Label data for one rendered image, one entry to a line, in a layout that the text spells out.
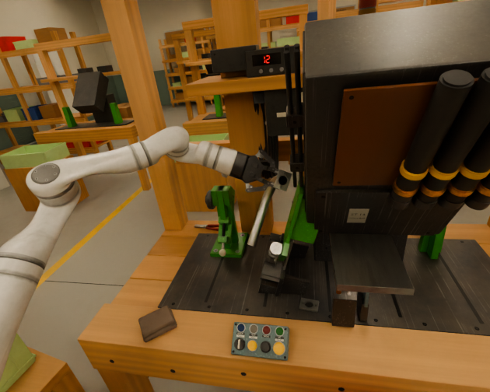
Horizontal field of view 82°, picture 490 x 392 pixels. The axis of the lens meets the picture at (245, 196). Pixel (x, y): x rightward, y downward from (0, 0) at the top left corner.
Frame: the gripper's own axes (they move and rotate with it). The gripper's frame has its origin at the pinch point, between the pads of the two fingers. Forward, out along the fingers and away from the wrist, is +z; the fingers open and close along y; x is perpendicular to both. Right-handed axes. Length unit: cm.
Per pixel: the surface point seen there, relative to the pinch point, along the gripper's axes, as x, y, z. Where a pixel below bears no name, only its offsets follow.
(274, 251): -1.0, -20.6, 6.0
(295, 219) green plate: -6.6, -9.4, 6.8
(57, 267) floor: 195, -134, -130
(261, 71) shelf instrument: 6.9, 30.3, -14.7
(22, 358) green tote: 10, -79, -57
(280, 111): 9.3, 21.4, -4.7
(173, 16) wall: 936, 457, -325
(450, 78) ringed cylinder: -48, 17, 7
